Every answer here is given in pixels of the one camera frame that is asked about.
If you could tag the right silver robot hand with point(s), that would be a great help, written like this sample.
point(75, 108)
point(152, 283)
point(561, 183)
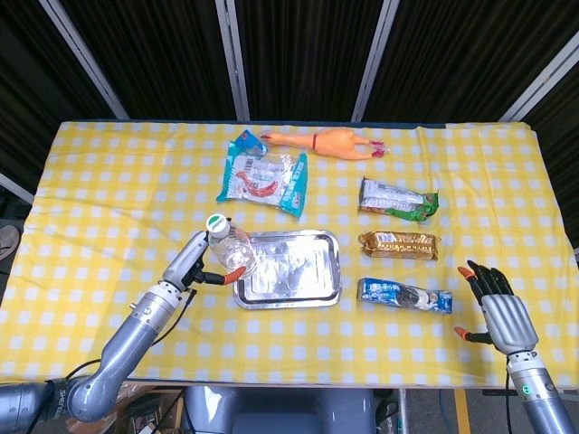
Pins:
point(506, 318)

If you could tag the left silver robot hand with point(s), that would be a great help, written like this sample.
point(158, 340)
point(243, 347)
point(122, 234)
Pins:
point(190, 262)

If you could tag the clear plastic bottle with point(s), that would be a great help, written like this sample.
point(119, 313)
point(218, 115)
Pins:
point(230, 248)

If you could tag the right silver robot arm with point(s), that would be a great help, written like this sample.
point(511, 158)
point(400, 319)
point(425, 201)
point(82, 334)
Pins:
point(540, 393)

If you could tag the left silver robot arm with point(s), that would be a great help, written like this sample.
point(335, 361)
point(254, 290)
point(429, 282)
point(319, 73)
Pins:
point(113, 357)

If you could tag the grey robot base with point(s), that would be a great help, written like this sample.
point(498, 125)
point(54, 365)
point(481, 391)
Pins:
point(278, 409)

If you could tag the metal tray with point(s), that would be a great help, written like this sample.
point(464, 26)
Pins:
point(294, 271)

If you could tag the yellow white checkered tablecloth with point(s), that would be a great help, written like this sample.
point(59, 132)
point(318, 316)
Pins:
point(135, 181)

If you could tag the blue cookie packet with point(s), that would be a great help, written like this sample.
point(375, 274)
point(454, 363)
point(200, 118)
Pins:
point(405, 296)

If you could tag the teal clear sausage snack bag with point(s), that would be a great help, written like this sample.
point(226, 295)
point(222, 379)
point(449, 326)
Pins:
point(264, 177)

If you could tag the gold biscuit packet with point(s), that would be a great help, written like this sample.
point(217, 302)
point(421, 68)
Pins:
point(399, 245)

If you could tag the cardboard box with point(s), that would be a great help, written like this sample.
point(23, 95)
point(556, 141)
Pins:
point(149, 409)

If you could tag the green white snack packet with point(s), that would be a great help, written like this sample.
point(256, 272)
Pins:
point(398, 201)

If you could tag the yellow rubber chicken toy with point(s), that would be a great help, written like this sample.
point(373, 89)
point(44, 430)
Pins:
point(332, 142)

